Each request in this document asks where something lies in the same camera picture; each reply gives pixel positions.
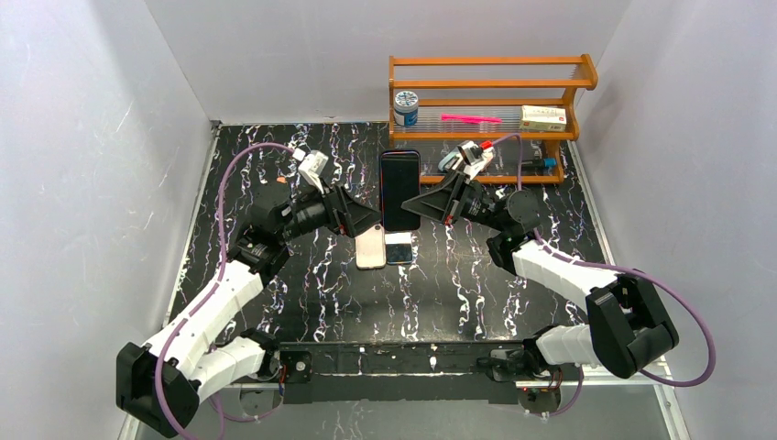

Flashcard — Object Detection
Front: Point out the pink phone case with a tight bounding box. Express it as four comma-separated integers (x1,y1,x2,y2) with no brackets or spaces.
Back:
355,224,387,270

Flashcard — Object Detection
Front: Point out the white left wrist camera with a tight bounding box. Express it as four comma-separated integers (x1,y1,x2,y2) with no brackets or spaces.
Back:
292,148,329,193

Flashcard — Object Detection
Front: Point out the black blue marker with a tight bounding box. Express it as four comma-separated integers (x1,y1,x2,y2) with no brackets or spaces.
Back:
521,158,557,171

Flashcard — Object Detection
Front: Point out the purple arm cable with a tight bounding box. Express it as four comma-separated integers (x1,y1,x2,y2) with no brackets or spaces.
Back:
482,133,717,418
153,143,299,440

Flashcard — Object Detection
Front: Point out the teal white stapler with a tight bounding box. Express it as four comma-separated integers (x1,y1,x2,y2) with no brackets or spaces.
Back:
437,151,460,173

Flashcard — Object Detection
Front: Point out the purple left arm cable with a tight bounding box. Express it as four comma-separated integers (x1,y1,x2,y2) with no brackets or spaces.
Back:
153,143,299,440

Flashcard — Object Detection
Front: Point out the black base bar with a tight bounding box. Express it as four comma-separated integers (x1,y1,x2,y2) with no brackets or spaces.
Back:
279,341,527,404

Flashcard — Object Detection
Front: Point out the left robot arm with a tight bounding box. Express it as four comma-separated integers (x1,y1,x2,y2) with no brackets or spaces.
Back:
115,183,381,438

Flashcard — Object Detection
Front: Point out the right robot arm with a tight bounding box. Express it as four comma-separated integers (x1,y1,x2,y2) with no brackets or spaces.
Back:
401,171,679,379

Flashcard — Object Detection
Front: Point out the pink pen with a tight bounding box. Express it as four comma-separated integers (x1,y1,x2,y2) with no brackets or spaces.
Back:
441,114,503,125

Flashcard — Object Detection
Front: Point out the aluminium frame rail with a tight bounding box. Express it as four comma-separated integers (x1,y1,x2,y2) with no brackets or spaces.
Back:
567,361,676,390

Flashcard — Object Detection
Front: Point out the black remote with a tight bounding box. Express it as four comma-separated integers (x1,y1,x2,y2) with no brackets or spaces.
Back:
379,149,421,232

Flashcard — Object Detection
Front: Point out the white red small box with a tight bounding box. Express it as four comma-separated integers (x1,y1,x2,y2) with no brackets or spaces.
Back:
520,105,568,132

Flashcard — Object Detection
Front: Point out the blue white round jar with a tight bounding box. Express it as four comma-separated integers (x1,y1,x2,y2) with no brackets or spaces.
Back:
393,90,420,127

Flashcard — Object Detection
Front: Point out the orange wooden shelf rack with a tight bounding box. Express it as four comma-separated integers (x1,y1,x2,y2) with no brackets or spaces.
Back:
388,53,598,160

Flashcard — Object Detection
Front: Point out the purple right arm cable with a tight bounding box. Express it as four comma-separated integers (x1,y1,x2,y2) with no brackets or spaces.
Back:
482,133,717,418

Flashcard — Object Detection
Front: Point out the black smartphone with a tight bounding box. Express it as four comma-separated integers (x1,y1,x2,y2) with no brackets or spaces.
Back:
385,232,414,265

